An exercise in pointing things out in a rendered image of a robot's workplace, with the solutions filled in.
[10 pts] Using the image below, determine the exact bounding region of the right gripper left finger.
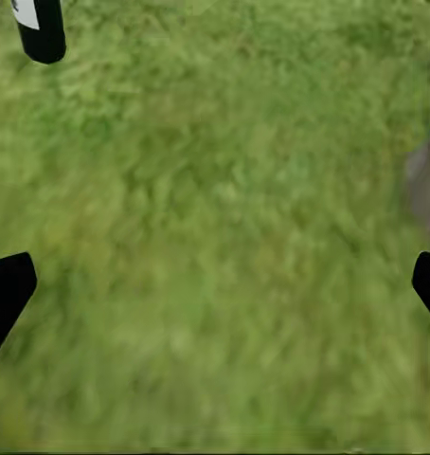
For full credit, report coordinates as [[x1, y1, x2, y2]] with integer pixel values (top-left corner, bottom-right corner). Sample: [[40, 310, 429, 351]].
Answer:
[[0, 252, 37, 348]]

